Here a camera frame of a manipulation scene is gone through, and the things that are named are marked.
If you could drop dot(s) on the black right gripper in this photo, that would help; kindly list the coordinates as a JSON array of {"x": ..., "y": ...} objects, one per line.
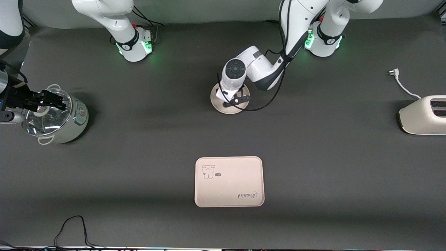
[{"x": 18, "y": 96}]

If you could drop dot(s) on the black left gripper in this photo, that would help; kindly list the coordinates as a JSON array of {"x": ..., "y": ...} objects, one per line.
[{"x": 216, "y": 90}]

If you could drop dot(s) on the round beige plate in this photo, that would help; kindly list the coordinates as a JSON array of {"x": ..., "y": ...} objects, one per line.
[{"x": 217, "y": 104}]

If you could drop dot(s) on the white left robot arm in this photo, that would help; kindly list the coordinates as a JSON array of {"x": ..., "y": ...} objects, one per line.
[{"x": 258, "y": 66}]

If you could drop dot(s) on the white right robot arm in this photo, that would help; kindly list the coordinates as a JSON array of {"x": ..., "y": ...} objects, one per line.
[{"x": 118, "y": 21}]

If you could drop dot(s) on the beige rabbit print tray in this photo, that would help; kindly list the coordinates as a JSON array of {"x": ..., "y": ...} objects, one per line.
[{"x": 230, "y": 188}]

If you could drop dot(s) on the glass pot lid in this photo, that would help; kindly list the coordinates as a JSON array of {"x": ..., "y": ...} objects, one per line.
[{"x": 45, "y": 123}]

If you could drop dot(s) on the pale green electric pot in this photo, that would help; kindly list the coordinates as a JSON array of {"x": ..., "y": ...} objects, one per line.
[{"x": 78, "y": 118}]

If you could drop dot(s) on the dark grey table mat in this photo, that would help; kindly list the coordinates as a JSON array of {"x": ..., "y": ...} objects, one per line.
[{"x": 139, "y": 174}]

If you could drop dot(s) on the cream toaster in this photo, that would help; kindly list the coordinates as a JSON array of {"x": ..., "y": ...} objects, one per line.
[{"x": 418, "y": 118}]

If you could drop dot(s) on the aluminium frame rail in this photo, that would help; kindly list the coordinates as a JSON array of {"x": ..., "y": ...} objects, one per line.
[{"x": 28, "y": 21}]

